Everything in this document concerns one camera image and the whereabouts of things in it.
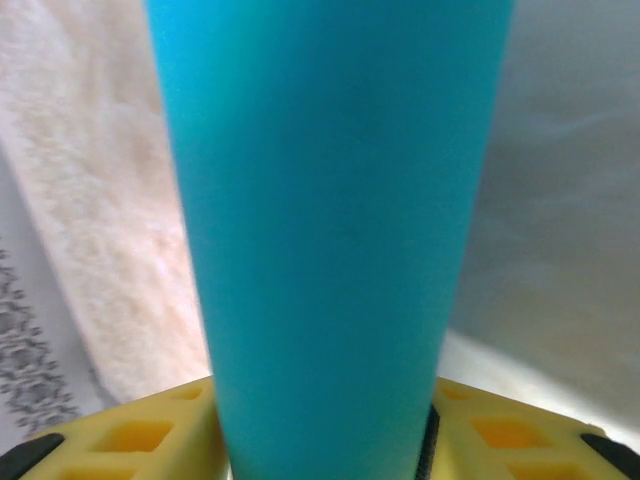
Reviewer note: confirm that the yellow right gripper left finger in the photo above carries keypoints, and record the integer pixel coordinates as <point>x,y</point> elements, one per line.
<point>150,440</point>

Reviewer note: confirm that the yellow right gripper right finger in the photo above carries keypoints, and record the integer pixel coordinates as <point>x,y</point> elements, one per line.
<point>500,440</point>

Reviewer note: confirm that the blue square paper sheet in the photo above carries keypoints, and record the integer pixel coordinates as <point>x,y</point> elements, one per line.
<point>325,200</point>

